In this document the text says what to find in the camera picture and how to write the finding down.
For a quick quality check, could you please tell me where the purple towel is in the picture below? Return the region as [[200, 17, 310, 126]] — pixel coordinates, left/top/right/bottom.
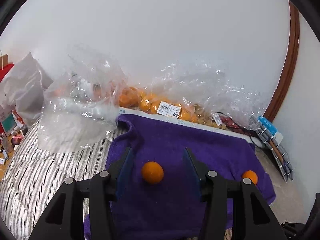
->
[[83, 114, 277, 240]]

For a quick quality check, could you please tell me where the clear bag of oranges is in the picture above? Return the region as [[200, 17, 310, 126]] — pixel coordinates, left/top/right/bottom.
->
[[119, 62, 266, 131]]

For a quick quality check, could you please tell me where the brown wooden door frame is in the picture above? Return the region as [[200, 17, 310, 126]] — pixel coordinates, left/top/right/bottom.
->
[[264, 1, 300, 122]]

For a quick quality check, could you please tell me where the striped bed quilt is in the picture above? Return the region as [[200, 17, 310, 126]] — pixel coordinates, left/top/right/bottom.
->
[[0, 119, 308, 240]]

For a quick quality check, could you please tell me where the clear plastic bag left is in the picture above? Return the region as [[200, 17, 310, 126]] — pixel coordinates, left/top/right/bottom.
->
[[38, 44, 127, 153]]

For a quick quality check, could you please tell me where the small orange group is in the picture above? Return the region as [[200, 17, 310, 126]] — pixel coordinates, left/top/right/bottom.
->
[[241, 170, 258, 185]]

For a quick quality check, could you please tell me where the white plastic bag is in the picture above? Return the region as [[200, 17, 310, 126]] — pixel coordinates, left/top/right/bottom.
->
[[1, 53, 53, 126]]

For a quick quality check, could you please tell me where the red paper shopping bag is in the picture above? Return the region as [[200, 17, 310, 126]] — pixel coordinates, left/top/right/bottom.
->
[[0, 63, 14, 81]]

